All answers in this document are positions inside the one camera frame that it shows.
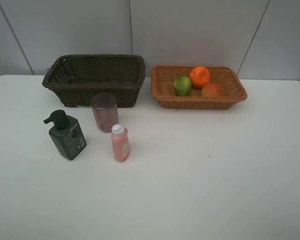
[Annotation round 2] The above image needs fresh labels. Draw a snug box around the pink bottle white cap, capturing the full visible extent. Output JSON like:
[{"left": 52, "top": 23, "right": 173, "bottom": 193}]
[{"left": 111, "top": 124, "right": 130, "bottom": 163}]

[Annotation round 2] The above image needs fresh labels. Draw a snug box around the green lime fruit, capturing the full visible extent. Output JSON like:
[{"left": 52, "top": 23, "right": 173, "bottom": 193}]
[{"left": 173, "top": 75, "right": 192, "bottom": 97}]

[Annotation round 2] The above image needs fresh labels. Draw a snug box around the translucent pink plastic cup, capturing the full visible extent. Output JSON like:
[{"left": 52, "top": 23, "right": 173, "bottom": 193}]
[{"left": 90, "top": 93, "right": 119, "bottom": 133}]

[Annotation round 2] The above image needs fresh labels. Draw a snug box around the orange tangerine fruit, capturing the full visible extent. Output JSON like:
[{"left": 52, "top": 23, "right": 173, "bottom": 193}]
[{"left": 189, "top": 66, "right": 211, "bottom": 89}]

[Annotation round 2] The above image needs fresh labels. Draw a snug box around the red yellow peach fruit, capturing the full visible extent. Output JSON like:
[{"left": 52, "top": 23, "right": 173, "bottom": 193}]
[{"left": 201, "top": 82, "right": 223, "bottom": 98}]

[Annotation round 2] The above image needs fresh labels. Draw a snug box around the black pump soap bottle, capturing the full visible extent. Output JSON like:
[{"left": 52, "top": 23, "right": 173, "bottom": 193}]
[{"left": 43, "top": 109, "right": 87, "bottom": 161}]

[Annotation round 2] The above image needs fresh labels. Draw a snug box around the orange wicker basket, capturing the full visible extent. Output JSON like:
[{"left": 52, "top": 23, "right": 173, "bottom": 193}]
[{"left": 151, "top": 64, "right": 248, "bottom": 110}]

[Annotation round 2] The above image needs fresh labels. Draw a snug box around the dark brown wicker basket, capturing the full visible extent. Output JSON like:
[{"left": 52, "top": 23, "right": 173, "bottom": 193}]
[{"left": 42, "top": 54, "right": 146, "bottom": 108}]

